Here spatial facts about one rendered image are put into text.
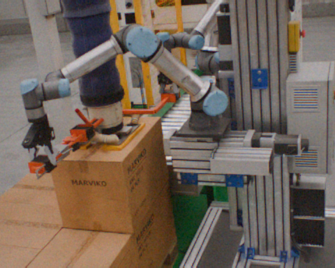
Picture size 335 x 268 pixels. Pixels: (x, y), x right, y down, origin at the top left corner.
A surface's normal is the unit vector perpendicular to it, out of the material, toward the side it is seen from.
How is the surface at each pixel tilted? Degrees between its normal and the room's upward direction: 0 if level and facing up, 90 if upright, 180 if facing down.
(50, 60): 90
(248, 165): 90
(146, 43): 84
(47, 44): 90
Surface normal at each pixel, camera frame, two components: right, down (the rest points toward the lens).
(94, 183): -0.29, 0.39
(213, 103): 0.36, 0.40
